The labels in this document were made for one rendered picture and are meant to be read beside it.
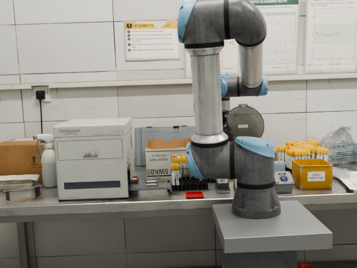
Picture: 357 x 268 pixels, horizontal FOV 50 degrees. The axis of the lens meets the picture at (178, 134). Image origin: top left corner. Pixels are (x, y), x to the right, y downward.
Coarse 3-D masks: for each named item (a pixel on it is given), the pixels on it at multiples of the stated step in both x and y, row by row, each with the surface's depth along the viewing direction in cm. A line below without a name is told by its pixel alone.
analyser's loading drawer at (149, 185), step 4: (132, 184) 158; (136, 184) 157; (140, 184) 157; (144, 184) 157; (148, 184) 157; (152, 184) 152; (156, 184) 152; (160, 184) 156; (164, 184) 156; (168, 184) 156; (132, 188) 152; (136, 188) 152; (140, 188) 152; (144, 188) 152; (148, 188) 152; (152, 188) 152; (156, 188) 152; (160, 188) 152; (164, 188) 152; (168, 188) 152
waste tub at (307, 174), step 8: (296, 160) 166; (304, 160) 166; (312, 160) 166; (320, 160) 166; (296, 168) 159; (304, 168) 154; (312, 168) 154; (320, 168) 154; (328, 168) 154; (296, 176) 160; (304, 176) 154; (312, 176) 154; (320, 176) 154; (328, 176) 154; (296, 184) 160; (304, 184) 155; (312, 184) 155; (320, 184) 155; (328, 184) 155
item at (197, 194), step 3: (186, 192) 155; (189, 192) 155; (192, 192) 155; (195, 192) 155; (198, 192) 155; (201, 192) 154; (186, 195) 150; (189, 195) 152; (192, 195) 152; (195, 195) 152; (198, 195) 152; (201, 195) 152; (186, 198) 148; (189, 198) 148; (192, 198) 148; (195, 198) 148
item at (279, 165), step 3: (276, 162) 162; (279, 162) 162; (282, 162) 161; (276, 165) 161; (279, 165) 161; (282, 165) 161; (276, 168) 161; (279, 168) 162; (282, 168) 162; (276, 171) 162
